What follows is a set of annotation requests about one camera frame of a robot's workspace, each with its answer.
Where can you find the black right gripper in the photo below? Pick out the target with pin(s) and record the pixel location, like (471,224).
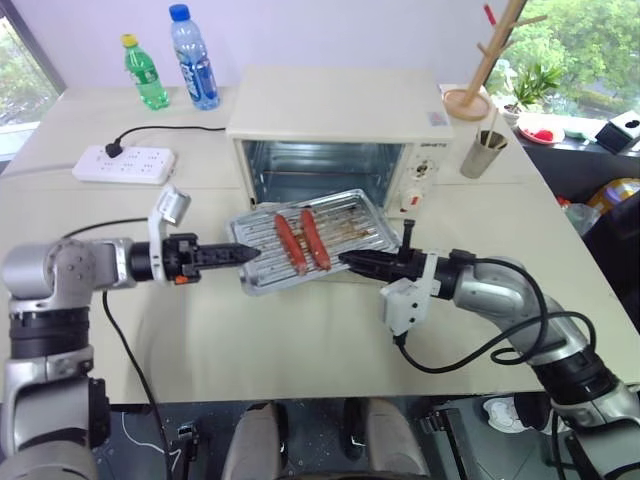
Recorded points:
(412,262)

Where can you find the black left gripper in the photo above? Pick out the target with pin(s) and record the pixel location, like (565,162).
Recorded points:
(181,257)

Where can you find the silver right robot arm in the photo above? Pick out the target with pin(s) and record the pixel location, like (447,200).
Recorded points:
(505,292)

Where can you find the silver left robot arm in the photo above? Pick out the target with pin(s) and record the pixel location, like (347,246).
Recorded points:
(60,270)

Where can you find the ribbed silver baking tray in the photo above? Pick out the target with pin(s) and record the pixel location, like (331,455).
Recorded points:
(260,235)

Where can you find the red sausage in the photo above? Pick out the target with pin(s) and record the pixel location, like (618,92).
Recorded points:
(290,245)
(315,240)

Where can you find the cream toaster oven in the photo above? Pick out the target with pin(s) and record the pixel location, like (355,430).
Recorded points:
(340,107)

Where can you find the white power strip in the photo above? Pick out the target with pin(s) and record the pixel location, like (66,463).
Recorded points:
(135,167)

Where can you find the metal cup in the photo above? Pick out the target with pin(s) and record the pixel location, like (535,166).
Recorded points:
(480,160)

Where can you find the grey rounded robot leg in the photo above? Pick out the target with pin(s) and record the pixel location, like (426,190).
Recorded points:
(255,445)
(387,440)

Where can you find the wooden stick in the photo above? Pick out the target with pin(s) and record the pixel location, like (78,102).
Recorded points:
(492,127)

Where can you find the wooden mug tree stand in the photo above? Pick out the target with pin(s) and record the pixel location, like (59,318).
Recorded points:
(467,104)

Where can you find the white object on floor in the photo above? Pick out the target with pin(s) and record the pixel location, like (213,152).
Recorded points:
(502,414)

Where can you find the green plastic bottle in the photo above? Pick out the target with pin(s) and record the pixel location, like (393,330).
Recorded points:
(147,75)

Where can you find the blue plastic water bottle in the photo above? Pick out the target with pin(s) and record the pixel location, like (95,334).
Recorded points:
(195,60)

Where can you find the clear plastic bag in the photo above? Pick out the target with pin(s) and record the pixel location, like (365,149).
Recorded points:
(580,217)

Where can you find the red dish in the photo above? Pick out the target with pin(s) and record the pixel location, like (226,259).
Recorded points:
(540,134)

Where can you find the green potted plant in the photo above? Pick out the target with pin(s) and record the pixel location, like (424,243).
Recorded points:
(532,85)

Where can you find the pale green bowl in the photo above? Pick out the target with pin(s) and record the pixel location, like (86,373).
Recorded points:
(576,133)

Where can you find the black chair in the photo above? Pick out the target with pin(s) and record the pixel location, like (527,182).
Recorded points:
(620,260)

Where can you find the yellow bag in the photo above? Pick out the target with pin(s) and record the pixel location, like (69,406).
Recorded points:
(617,192)

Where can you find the black box with white top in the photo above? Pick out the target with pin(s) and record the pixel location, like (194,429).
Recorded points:
(617,135)

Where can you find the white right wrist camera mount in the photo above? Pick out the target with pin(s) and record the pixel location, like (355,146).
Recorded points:
(404,305)

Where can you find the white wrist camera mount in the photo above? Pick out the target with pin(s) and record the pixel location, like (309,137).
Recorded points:
(167,212)
(404,305)

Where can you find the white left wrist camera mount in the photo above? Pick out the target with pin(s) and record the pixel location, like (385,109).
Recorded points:
(167,212)

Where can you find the black metal stand frame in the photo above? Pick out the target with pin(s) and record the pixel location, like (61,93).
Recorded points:
(450,440)

